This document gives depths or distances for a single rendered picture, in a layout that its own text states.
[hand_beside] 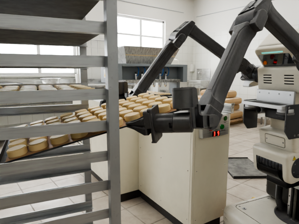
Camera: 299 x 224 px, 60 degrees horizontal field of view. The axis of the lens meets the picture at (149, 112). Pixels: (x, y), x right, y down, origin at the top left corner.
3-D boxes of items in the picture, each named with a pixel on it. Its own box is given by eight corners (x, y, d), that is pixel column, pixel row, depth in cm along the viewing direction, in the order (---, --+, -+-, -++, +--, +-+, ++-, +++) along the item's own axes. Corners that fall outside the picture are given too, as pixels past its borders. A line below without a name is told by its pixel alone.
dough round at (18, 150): (31, 151, 71) (29, 144, 71) (14, 159, 67) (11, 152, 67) (22, 150, 74) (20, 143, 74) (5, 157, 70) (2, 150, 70)
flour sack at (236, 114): (226, 121, 529) (226, 114, 526) (208, 118, 560) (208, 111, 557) (243, 117, 576) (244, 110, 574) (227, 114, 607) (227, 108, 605)
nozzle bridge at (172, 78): (101, 102, 234) (100, 64, 229) (166, 98, 272) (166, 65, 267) (116, 106, 207) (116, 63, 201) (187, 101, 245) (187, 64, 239)
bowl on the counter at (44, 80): (43, 86, 427) (43, 78, 425) (38, 85, 453) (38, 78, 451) (63, 85, 447) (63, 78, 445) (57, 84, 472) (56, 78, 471)
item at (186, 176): (137, 198, 230) (137, 98, 217) (168, 189, 248) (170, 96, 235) (190, 242, 171) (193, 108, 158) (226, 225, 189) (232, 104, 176)
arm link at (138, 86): (188, 38, 125) (179, 37, 135) (180, 30, 123) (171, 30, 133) (137, 110, 128) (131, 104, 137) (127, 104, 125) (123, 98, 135)
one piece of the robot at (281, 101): (260, 126, 147) (262, 88, 143) (306, 137, 122) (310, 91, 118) (238, 129, 140) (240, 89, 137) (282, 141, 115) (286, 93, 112)
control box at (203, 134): (198, 138, 164) (199, 116, 162) (224, 133, 177) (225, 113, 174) (202, 139, 161) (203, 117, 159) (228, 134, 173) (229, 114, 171)
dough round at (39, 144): (26, 153, 70) (24, 146, 70) (34, 146, 75) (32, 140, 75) (44, 150, 70) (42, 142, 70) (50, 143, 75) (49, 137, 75)
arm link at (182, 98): (220, 126, 73) (200, 124, 81) (217, 85, 73) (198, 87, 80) (186, 130, 67) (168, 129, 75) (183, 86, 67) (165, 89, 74)
